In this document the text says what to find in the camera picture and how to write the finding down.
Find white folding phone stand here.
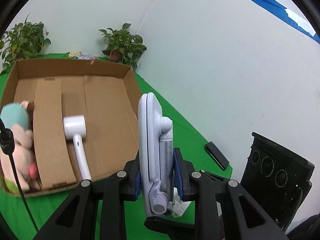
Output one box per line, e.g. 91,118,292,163
138,92,174,217

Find white hair dryer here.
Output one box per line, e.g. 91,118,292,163
63,115,92,180

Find pink pig plush toy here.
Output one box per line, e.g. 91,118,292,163
1,100,40,193

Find white green printed box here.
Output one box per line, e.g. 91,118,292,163
172,187,191,218

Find green tablecloth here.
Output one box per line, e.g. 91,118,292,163
1,54,232,239

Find black flat device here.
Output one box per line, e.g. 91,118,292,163
204,141,229,171

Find large shallow cardboard tray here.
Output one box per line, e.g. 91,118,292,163
1,59,141,197

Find right potted green plant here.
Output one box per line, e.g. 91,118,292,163
99,23,147,71

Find potted green plant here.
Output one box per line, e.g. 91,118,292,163
99,23,147,71
1,18,51,75

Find left potted green plant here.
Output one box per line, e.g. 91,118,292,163
1,18,51,75

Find black cable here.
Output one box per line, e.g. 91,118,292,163
0,117,40,233

